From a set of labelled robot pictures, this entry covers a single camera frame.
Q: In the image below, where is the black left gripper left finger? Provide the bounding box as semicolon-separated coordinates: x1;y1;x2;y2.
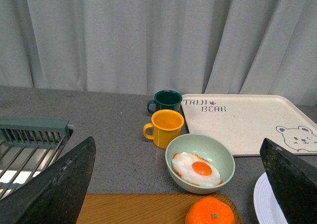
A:
0;137;96;224

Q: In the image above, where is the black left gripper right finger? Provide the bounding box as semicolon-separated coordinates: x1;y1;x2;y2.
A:
260;138;317;224

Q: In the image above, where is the white round plate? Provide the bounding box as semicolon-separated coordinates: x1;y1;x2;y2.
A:
253;172;288;224

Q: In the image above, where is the orange mandarin fruit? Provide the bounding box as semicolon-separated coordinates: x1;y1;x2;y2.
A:
185;197;235;224

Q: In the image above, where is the wooden cutting board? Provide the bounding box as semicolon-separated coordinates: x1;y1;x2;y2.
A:
75;193;242;224

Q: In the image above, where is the green dish drying rack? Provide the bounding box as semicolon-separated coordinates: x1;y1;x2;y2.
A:
0;115;74;198

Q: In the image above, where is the cream bear tray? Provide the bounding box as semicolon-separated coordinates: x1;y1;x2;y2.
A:
181;94;317;157

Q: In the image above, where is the light green bowl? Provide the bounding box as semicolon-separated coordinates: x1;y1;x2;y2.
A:
165;134;236;194

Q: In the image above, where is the fake fried egg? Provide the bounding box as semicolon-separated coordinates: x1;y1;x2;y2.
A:
171;152;222;187

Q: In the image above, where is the yellow enamel mug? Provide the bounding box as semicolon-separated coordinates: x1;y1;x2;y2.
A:
143;110;185;149

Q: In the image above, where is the dark green enamel mug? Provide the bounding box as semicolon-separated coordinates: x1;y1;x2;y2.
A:
147;90;183;114

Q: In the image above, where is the grey curtain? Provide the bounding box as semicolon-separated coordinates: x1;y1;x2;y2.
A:
0;0;317;105

